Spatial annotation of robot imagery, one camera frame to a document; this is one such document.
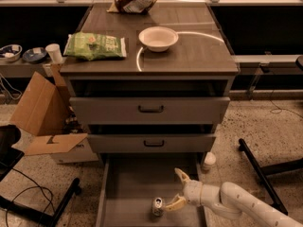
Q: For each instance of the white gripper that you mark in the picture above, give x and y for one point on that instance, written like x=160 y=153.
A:
x=192 y=192

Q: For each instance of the silver 7up can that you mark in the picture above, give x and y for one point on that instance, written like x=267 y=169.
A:
x=158 y=207

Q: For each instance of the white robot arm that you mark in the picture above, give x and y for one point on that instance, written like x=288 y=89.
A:
x=228 y=201

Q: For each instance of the grey middle drawer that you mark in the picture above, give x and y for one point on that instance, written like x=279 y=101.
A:
x=150 y=143

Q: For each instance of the grey drawer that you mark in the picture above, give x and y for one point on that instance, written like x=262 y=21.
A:
x=150 y=143
x=132 y=181
x=149 y=110

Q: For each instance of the grey bottom drawer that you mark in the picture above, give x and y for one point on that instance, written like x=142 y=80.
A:
x=132 y=181

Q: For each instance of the grey top drawer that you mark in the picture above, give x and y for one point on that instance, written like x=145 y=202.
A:
x=149 y=110

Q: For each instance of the grey drawer cabinet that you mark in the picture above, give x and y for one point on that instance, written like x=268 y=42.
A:
x=198 y=65

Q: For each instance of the white bottle on floor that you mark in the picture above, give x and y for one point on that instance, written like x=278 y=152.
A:
x=210 y=161

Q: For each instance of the black stand leg right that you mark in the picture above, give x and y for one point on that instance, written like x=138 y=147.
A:
x=264 y=171

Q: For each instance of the open cardboard box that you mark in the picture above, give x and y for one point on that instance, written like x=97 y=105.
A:
x=42 y=112

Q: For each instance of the green chip bag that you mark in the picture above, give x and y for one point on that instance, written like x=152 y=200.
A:
x=93 y=46

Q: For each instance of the black chair seat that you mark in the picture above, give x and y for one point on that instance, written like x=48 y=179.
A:
x=9 y=156

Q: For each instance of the white paper cup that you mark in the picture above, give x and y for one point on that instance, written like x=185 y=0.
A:
x=54 y=52

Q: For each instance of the blue bowl on shelf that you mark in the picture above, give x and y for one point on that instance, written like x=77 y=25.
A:
x=35 y=55

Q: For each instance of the low grey shelf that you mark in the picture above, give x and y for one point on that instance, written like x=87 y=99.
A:
x=21 y=69

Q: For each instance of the blue white bowl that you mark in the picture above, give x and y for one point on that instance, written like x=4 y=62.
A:
x=10 y=53

